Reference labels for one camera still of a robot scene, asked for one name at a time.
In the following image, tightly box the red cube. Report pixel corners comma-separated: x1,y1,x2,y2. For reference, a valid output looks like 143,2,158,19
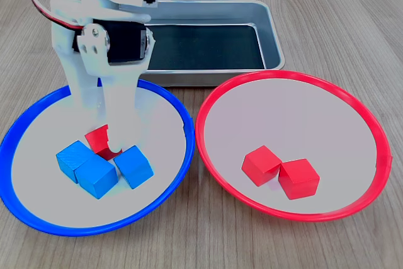
84,125,122,161
241,145,283,188
278,157,321,201

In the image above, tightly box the blue-rimmed white plate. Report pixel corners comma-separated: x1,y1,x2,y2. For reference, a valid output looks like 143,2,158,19
0,76,195,238

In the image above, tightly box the blue cube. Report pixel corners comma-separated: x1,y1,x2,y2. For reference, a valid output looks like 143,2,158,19
55,140,96,185
74,154,118,200
113,146,155,190

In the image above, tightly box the black tray mat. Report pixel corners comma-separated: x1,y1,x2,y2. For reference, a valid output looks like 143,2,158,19
146,24,266,71

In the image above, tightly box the steel tray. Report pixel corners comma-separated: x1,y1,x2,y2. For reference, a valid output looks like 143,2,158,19
138,0,286,87

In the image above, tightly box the red-rimmed white plate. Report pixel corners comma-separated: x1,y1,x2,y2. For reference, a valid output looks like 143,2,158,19
195,69,394,223

